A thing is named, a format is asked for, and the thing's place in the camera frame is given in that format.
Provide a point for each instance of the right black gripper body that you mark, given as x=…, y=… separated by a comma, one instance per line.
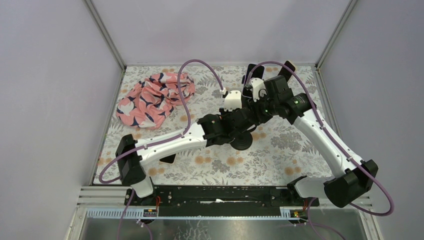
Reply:
x=264, y=109

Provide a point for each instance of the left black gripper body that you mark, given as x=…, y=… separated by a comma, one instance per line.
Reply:
x=241, y=120

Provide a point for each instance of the black phone stand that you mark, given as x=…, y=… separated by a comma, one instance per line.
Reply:
x=242, y=141
x=246, y=90

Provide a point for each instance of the phone with purple case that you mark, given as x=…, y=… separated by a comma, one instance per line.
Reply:
x=257, y=73

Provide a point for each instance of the phone with beige case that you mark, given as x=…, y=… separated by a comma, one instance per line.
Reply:
x=287, y=70

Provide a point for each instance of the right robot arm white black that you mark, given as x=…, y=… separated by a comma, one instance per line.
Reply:
x=351, y=176

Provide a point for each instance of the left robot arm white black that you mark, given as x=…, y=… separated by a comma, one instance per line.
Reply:
x=210, y=130

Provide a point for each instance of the phone with cream case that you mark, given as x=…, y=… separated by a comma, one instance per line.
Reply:
x=170, y=159

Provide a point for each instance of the floral patterned table mat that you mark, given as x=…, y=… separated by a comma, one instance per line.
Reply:
x=279, y=153

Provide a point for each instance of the pink floral crumpled cloth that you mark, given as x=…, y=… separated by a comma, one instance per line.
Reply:
x=150, y=101

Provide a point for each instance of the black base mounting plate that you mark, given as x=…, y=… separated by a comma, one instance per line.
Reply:
x=220, y=201

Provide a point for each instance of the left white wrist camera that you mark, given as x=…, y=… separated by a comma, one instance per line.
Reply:
x=232, y=101

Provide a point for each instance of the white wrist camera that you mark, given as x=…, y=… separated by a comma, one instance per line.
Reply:
x=258, y=88
x=232, y=101

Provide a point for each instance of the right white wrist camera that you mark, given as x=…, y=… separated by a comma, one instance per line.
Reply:
x=258, y=88

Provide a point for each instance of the aluminium frame rail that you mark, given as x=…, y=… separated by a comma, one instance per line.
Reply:
x=108, y=201

